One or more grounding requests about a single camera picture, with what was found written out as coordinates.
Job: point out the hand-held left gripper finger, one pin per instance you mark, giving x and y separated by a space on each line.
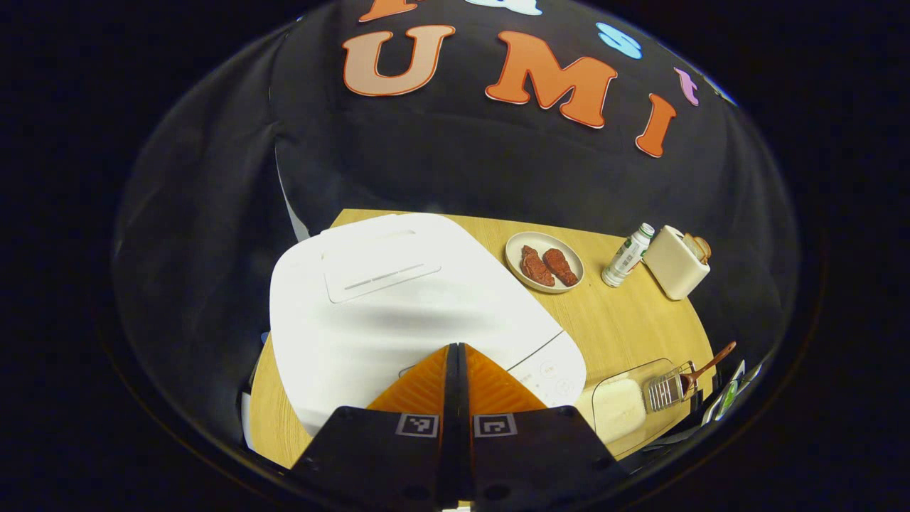
466 441
453 427

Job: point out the white rice cooker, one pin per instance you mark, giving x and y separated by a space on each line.
398 320

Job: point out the white rice heap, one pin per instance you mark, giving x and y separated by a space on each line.
618 412

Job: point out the brown wooden spoon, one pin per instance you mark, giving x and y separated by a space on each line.
704 366

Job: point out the clear plastic container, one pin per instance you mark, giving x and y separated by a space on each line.
629 373

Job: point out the red meat piece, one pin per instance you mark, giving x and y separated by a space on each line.
537 269
560 266

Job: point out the beige round plate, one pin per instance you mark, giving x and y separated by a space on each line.
544 238

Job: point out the white milk bottle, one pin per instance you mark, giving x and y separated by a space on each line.
625 257

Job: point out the black backdrop cloth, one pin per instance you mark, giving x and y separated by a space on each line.
462 163

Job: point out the white green packet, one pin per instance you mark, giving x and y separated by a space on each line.
729 398

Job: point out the white toaster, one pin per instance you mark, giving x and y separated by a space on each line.
672 267

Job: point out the toast bread slice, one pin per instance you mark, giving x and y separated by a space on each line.
691 247
704 245

